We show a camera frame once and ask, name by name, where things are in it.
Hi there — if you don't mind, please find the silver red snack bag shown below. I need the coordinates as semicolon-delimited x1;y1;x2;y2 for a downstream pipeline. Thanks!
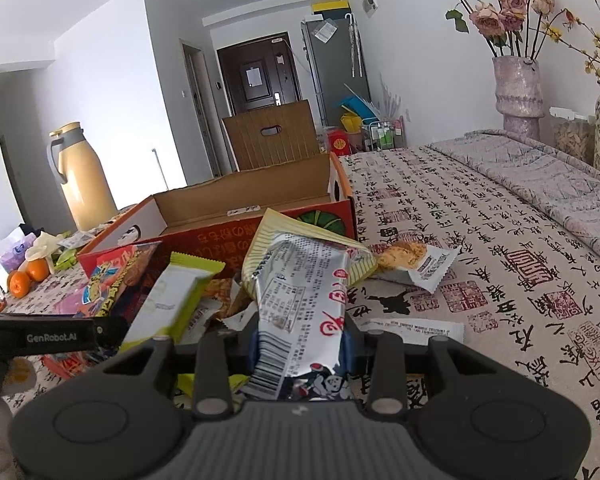
242;233;351;401

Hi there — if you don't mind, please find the green white snack bar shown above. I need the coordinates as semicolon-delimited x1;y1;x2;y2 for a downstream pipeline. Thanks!
119;252;225;352

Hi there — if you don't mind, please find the red yellow snack bag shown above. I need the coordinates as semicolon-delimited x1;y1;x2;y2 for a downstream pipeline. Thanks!
74;242;160;318

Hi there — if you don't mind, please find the clear jar of snacks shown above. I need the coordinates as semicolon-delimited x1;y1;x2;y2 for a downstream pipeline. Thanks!
550;107;595;166

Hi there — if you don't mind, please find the orange mandarin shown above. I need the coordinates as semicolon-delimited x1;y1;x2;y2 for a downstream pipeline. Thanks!
24;259;50;283
7;271;31;299

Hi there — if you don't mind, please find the white receipt paper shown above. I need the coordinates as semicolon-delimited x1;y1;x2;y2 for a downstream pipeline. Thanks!
356;318;465;346

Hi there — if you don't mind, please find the purple plastic bag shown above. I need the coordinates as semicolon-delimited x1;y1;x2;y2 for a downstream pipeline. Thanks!
0;226;36;283

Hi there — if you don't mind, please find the yellow striped snack bag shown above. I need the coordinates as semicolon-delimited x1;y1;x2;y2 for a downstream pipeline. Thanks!
242;208;378;299

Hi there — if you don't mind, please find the white cream cloth flower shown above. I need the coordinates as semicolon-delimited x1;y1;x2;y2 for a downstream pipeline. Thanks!
24;231;65;274

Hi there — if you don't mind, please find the white biscuit packet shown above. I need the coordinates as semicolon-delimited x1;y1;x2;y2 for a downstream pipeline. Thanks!
375;242;460;294

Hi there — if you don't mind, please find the red orange cardboard box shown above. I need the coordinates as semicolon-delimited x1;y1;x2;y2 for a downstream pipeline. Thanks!
78;154;356;275

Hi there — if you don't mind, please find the calligraphy print tablecloth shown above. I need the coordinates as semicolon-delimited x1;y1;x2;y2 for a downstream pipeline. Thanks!
0;146;600;480

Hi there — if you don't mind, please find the yellow thermos jug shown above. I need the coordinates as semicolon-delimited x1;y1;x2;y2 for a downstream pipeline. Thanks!
47;122;118;231

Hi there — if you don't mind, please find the wooden chair back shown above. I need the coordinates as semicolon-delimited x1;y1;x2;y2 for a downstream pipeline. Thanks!
223;100;321;171

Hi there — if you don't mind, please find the red gift box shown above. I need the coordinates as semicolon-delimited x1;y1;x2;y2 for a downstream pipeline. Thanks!
327;129;352;156

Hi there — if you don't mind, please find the dark brown door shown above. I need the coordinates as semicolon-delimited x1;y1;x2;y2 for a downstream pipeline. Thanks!
216;32;302;115

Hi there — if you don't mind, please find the pink patterned folded cloth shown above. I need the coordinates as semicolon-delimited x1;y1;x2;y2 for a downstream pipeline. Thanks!
429;130;600;257

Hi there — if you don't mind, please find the grey refrigerator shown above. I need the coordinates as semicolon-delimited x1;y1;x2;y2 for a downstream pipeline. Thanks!
301;14;370;127

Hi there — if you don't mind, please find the pink ceramic vase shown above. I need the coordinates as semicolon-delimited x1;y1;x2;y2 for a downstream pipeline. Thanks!
493;55;544;141

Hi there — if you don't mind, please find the yellow box on fridge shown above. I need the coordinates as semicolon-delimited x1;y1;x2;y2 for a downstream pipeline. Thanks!
311;0;350;14

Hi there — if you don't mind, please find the dried pink rose bouquet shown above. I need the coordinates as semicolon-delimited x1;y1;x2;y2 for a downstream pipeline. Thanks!
445;0;581;62

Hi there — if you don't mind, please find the metal wire rack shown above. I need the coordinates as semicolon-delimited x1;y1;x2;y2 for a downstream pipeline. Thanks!
361;118;407;152

